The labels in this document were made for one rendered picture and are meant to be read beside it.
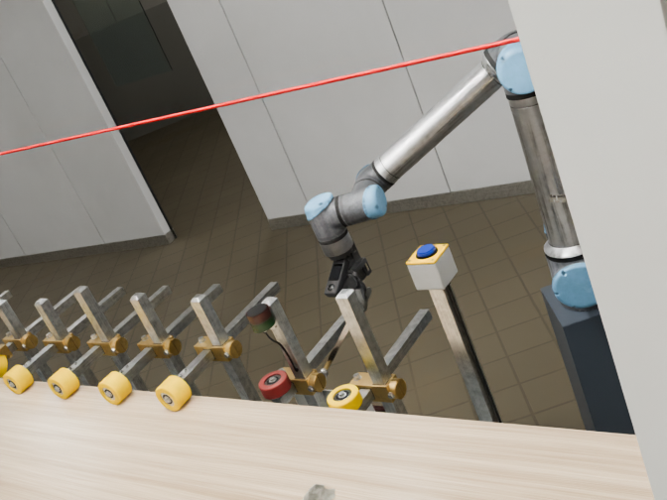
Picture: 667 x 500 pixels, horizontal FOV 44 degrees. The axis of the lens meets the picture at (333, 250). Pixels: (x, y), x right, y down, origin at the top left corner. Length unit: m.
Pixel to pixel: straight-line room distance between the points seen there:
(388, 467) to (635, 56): 1.50
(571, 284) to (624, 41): 2.01
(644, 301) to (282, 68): 4.76
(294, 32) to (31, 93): 2.31
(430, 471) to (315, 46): 3.52
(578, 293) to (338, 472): 0.87
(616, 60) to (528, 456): 1.39
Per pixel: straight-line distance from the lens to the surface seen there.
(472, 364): 1.87
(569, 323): 2.51
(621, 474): 1.58
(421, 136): 2.32
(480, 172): 4.82
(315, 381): 2.18
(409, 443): 1.79
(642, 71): 0.30
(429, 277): 1.73
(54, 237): 7.17
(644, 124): 0.31
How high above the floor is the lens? 1.98
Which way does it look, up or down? 23 degrees down
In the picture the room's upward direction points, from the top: 23 degrees counter-clockwise
